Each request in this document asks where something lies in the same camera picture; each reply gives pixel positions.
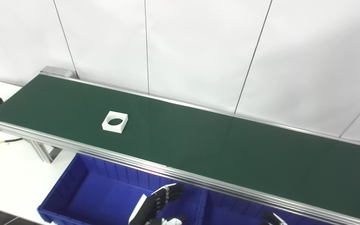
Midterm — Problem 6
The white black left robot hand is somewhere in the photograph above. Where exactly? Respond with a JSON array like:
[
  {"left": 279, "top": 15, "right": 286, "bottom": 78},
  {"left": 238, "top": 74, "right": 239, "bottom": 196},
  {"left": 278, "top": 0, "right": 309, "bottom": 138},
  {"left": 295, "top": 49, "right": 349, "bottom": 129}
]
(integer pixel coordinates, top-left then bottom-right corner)
[{"left": 128, "top": 183, "right": 188, "bottom": 225}]

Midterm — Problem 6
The aluminium conveyor leg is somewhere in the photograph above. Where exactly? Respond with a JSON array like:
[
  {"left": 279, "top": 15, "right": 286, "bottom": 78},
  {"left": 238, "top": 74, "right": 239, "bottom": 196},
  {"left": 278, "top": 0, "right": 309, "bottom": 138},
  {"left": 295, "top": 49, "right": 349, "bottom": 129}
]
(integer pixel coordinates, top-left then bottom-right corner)
[{"left": 26, "top": 139, "right": 63, "bottom": 164}]

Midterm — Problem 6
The green conveyor belt aluminium frame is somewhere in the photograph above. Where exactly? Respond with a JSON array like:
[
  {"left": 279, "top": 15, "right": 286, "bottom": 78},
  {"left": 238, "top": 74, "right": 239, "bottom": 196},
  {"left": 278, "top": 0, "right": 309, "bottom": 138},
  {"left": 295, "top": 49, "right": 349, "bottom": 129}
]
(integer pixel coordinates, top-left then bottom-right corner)
[{"left": 0, "top": 66, "right": 360, "bottom": 225}]

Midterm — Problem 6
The white square part round hole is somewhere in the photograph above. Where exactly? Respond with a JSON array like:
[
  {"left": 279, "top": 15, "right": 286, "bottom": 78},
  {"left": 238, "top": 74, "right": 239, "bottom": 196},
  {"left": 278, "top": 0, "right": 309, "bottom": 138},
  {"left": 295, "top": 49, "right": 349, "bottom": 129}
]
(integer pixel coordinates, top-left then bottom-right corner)
[{"left": 102, "top": 111, "right": 129, "bottom": 134}]

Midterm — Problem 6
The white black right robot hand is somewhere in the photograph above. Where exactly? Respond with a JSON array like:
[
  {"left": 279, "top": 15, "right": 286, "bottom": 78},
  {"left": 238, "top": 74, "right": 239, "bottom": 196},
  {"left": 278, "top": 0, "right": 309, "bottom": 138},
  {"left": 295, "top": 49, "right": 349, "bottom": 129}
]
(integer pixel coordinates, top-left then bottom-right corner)
[{"left": 260, "top": 212, "right": 288, "bottom": 225}]

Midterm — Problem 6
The blue plastic bin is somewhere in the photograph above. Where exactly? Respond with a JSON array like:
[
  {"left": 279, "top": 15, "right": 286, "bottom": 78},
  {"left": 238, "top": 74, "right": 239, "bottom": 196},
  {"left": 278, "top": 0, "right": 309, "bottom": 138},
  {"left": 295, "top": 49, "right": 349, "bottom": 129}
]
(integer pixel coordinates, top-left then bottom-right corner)
[
  {"left": 37, "top": 153, "right": 208, "bottom": 225},
  {"left": 203, "top": 191, "right": 335, "bottom": 225}
]

